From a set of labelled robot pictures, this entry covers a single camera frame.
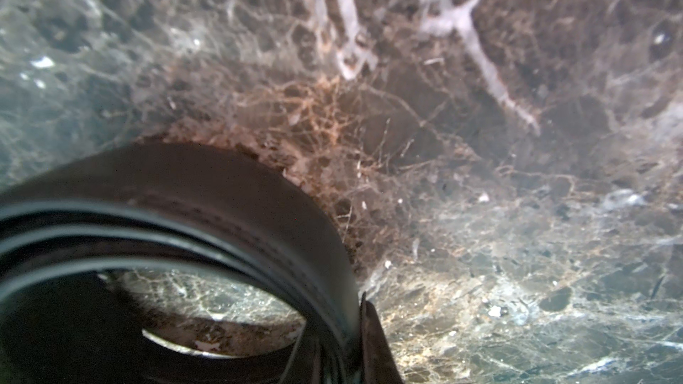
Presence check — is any black belt with metal buckle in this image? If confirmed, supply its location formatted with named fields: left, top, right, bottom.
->
left=0, top=140, right=361, bottom=384

